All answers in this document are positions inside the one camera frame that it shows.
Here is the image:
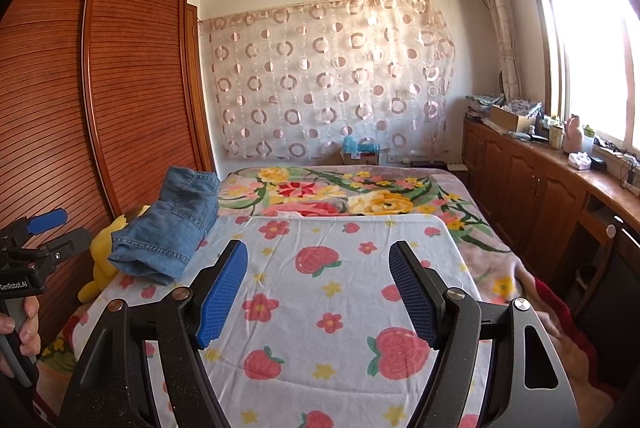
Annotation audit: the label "red blanket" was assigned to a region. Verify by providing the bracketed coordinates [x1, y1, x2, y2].
[525, 275, 627, 405]

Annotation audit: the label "light blue toy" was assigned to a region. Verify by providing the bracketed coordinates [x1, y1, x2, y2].
[344, 135, 381, 155]

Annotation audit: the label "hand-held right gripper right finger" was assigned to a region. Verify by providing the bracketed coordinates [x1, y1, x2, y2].
[389, 241, 581, 428]

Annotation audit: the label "open cardboard box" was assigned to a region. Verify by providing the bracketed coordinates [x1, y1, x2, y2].
[490, 101, 544, 132]

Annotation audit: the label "small cardboard box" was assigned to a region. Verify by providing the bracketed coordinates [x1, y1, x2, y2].
[340, 151, 381, 165]

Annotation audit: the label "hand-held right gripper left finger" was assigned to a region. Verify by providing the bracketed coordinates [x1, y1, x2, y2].
[59, 239, 249, 428]

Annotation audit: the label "black charger with cable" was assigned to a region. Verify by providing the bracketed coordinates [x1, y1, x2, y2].
[620, 157, 639, 190]

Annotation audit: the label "pale window curtain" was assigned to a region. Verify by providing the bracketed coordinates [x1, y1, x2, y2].
[472, 0, 524, 100]

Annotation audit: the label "brown wooden wardrobe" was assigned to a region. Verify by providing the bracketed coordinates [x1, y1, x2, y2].
[0, 0, 217, 351]

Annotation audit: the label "pink cat-shaped bottle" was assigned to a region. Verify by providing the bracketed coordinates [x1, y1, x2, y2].
[563, 114, 584, 153]

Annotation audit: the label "window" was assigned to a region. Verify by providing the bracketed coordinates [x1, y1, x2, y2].
[520, 0, 640, 159]

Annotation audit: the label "person's left hand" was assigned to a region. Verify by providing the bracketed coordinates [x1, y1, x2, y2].
[0, 295, 42, 377]

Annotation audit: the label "blue denim pants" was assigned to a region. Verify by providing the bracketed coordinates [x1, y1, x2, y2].
[109, 165, 222, 287]

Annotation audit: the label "strawberry print sheet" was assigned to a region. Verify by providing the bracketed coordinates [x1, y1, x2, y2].
[75, 213, 502, 428]

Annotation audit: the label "floral blanket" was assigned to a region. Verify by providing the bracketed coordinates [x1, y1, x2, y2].
[37, 165, 557, 428]

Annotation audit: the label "dark chair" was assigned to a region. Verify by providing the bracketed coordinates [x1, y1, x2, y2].
[570, 213, 640, 361]

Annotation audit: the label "circle-patterned wall curtain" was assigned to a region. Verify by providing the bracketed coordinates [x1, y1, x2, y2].
[200, 0, 459, 160]

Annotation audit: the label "long wooden sideboard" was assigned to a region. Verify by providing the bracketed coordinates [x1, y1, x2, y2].
[461, 115, 640, 311]

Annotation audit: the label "yellow plush toy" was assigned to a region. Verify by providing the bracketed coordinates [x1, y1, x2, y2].
[77, 205, 151, 302]

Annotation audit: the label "stack of patterned papers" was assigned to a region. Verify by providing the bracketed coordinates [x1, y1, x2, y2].
[465, 94, 504, 119]

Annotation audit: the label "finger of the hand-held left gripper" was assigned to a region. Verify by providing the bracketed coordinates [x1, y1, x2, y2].
[7, 207, 69, 242]
[47, 228, 94, 260]

